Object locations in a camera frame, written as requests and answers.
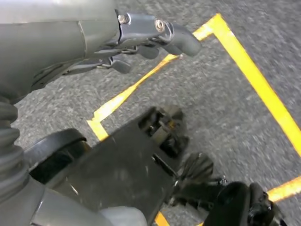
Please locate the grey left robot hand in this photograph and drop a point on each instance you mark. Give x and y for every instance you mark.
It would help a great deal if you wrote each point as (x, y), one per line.
(47, 40)

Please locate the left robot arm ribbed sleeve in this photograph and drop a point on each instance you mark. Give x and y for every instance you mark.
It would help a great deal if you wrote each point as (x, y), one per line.
(9, 149)

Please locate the yellow floor tape square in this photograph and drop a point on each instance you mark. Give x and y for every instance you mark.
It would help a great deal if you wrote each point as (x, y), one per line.
(259, 81)

